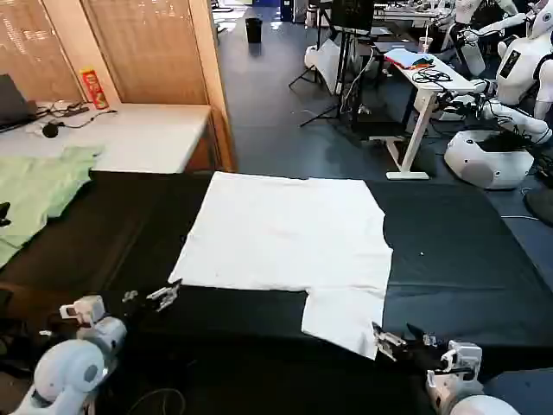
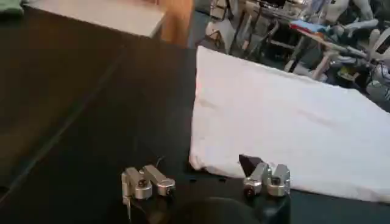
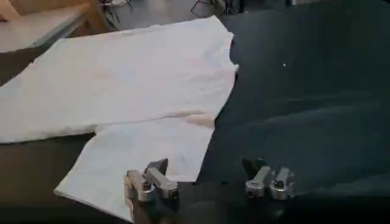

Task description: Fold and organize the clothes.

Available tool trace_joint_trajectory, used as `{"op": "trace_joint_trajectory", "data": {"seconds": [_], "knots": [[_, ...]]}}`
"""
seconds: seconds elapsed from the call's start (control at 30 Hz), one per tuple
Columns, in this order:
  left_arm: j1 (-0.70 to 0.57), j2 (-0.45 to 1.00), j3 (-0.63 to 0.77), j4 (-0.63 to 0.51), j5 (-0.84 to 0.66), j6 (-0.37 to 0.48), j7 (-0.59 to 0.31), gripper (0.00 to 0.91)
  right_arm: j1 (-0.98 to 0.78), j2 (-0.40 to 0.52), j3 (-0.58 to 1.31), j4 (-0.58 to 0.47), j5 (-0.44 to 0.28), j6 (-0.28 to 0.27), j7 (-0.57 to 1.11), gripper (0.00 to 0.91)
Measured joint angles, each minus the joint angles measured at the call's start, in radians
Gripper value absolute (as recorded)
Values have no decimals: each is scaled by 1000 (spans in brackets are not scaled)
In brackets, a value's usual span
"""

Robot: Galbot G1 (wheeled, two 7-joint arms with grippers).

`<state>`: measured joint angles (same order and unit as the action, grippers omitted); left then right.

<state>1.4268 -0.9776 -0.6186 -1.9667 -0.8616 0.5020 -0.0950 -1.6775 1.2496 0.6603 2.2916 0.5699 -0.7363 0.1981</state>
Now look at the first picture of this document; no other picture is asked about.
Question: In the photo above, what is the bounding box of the white standing desk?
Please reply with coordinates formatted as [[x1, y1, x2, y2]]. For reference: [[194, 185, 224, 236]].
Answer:
[[370, 41, 477, 181]]

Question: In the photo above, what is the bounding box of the red snack can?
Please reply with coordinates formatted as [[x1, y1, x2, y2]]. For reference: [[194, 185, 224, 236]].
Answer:
[[79, 65, 111, 111]]

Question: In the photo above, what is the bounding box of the white humanoid robot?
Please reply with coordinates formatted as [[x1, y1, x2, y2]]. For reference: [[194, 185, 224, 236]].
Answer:
[[440, 0, 520, 75], [435, 9, 553, 146]]

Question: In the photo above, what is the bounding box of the white shirt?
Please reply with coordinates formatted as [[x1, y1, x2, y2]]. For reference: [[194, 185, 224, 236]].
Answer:
[[167, 170, 394, 361]]

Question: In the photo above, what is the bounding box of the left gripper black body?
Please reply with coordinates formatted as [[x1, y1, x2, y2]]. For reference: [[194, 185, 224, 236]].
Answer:
[[122, 290, 159, 323]]

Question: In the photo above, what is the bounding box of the dark laptop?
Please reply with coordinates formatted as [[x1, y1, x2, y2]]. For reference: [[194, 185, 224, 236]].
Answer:
[[0, 73, 41, 133]]

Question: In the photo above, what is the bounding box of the black monitor on tripod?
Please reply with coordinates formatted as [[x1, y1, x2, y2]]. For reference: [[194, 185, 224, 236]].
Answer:
[[288, 0, 376, 129]]

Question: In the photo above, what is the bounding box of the black waste bin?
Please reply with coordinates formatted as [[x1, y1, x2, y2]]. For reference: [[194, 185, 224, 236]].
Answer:
[[245, 16, 265, 45]]

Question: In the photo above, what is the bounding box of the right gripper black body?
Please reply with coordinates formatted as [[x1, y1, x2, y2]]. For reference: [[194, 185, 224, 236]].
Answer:
[[394, 322, 447, 374]]

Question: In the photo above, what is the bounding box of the wooden partition wall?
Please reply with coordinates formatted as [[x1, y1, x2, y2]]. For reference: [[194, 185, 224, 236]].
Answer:
[[0, 0, 238, 172]]

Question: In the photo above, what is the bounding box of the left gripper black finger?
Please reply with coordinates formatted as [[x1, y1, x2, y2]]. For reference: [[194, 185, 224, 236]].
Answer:
[[145, 278, 184, 301], [155, 291, 179, 313]]

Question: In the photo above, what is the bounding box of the black table cloth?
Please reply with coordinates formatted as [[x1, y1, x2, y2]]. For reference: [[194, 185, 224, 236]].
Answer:
[[0, 169, 553, 415]]

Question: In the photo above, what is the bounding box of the black power strip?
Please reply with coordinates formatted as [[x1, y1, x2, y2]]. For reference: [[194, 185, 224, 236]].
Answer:
[[50, 103, 91, 117]]

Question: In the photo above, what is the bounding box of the white side table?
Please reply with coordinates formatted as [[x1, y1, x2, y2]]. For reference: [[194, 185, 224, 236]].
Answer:
[[0, 100, 215, 175]]

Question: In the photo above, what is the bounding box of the pale green shirt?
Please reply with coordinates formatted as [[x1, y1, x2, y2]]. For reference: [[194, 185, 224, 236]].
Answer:
[[0, 144, 107, 270]]

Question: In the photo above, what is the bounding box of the white bag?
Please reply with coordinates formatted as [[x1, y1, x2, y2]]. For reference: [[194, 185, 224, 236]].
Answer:
[[304, 38, 347, 97]]

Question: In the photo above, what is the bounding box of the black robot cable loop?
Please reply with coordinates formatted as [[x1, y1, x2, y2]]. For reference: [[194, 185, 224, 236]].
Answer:
[[128, 387, 188, 415]]

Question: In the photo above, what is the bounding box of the thin black cable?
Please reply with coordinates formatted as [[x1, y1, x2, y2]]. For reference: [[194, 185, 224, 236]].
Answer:
[[25, 108, 118, 131]]

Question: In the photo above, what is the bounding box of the blue cloth pile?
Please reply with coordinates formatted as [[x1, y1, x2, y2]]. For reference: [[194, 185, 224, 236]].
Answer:
[[383, 48, 435, 71]]

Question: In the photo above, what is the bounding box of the black cable bundle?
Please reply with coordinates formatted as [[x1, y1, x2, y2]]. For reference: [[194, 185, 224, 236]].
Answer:
[[411, 67, 451, 86]]

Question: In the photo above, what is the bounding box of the dark round floor base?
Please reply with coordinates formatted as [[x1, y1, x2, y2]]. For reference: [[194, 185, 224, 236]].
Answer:
[[524, 187, 553, 227]]

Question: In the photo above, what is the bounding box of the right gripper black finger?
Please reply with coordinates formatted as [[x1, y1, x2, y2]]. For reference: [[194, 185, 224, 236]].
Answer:
[[373, 339, 399, 362], [371, 321, 408, 348]]

